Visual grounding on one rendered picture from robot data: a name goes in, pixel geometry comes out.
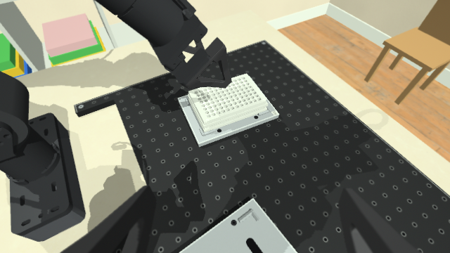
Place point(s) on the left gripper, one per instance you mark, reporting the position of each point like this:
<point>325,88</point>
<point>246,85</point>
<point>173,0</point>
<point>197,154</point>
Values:
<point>170,26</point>

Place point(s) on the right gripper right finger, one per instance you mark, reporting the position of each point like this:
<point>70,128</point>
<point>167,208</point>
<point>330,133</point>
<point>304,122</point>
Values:
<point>365,231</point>

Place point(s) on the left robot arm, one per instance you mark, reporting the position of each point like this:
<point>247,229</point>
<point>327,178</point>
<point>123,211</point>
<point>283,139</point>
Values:
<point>39,167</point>

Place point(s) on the black perforated breadboard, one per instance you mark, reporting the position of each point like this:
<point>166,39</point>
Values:
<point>295,166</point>

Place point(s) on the white well plate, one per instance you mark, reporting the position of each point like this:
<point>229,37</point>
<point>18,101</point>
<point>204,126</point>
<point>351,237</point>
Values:
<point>235,119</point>
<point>215,105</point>

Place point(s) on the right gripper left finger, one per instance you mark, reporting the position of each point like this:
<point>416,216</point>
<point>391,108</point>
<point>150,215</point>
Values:
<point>134,216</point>

